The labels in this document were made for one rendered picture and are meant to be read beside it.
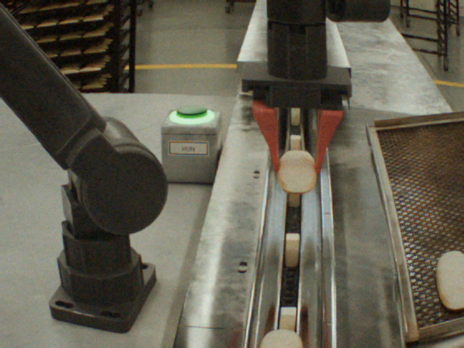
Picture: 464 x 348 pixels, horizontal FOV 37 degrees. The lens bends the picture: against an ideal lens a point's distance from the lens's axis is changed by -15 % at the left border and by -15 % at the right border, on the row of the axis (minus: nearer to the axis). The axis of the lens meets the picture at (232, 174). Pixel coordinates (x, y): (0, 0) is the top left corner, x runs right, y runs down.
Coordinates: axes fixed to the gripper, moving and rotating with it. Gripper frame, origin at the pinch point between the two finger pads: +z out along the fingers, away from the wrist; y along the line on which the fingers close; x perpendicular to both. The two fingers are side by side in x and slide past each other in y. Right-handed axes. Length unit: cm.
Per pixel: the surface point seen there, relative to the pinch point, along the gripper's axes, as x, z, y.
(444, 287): 20.2, 2.7, -13.2
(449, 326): 26.2, 2.9, -13.0
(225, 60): -409, 95, 42
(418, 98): -66, 12, -25
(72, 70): -218, 48, 89
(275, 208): -7.2, 8.1, 2.2
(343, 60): -49.3, 1.4, -8.0
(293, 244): 4.0, 6.6, 0.1
